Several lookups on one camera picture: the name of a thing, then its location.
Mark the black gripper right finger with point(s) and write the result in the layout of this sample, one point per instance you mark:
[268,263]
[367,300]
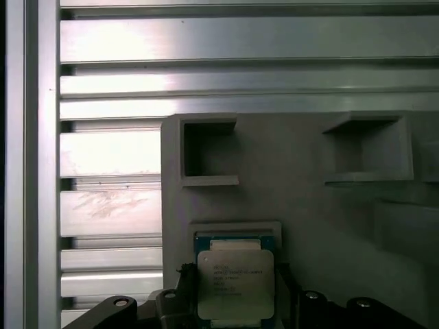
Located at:
[329,312]

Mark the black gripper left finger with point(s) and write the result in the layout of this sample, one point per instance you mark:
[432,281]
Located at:
[171,308]

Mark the silver CPU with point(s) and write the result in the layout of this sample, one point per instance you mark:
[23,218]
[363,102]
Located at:
[236,284]

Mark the grey parts rack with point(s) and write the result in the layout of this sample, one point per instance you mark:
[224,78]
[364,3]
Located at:
[274,198]

